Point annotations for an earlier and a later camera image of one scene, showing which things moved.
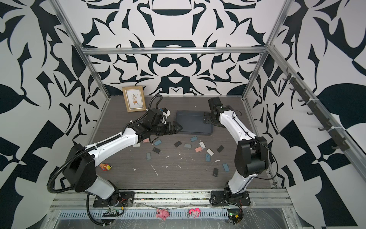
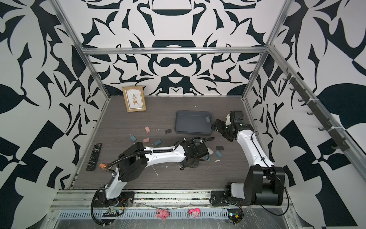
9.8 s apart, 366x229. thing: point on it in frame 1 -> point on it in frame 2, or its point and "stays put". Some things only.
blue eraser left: (157, 142) stays put
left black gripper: (169, 131) -> (196, 165)
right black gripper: (207, 118) -> (220, 129)
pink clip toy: (195, 213) stays put
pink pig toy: (162, 213) stays put
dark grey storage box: (191, 122) stays put
